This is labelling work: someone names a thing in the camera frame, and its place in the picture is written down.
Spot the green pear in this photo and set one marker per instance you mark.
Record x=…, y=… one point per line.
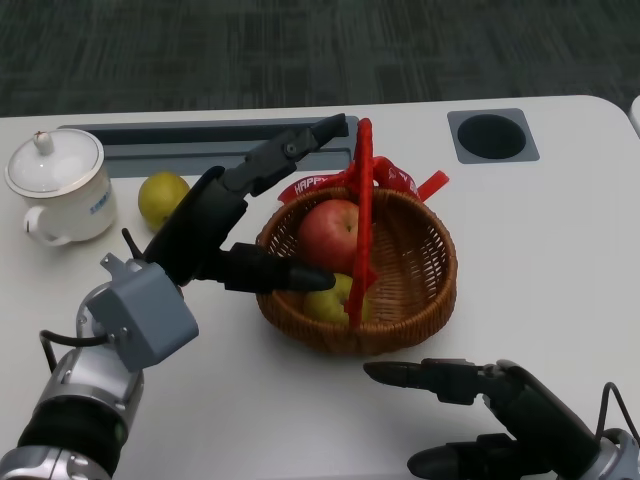
x=155, y=197
x=330, y=306

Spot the grey table cup holder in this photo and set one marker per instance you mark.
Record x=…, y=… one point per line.
x=492, y=136

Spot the white neighbouring table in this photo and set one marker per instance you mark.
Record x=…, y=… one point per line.
x=636, y=117

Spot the grey recessed table tray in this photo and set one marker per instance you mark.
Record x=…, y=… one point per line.
x=175, y=150

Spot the white ceramic mug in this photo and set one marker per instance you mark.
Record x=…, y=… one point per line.
x=85, y=215

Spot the white mug lid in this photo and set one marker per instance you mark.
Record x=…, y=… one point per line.
x=55, y=162

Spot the red printed ribbon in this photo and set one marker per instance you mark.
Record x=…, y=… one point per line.
x=305, y=186

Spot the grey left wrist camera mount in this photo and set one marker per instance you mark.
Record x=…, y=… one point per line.
x=150, y=315

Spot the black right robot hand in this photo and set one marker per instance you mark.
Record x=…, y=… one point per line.
x=540, y=415

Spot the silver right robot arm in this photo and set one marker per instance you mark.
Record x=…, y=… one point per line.
x=610, y=460

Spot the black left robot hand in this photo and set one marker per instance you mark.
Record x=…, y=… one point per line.
x=200, y=225

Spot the red apple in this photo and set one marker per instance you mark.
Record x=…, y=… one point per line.
x=325, y=235

